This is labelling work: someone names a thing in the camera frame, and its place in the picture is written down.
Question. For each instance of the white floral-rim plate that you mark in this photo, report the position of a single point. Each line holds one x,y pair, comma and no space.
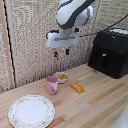
31,111

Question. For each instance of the black air fryer drawer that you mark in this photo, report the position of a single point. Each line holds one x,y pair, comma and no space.
104,61

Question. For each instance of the small white bowl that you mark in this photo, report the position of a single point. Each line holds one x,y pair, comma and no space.
64,80

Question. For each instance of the yellow food pieces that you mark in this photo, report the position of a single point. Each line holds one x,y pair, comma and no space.
62,76

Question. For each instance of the pink mug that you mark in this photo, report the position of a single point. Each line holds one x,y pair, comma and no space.
52,85

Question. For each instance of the woven folding screen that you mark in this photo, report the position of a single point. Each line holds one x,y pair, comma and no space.
30,40

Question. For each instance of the yellow toy block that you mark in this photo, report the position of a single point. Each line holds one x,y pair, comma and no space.
77,88

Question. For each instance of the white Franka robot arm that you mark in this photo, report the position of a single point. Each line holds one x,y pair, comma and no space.
71,11

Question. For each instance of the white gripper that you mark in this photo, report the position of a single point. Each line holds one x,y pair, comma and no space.
62,39

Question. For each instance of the black air fryer housing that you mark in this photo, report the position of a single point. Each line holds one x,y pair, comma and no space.
111,41

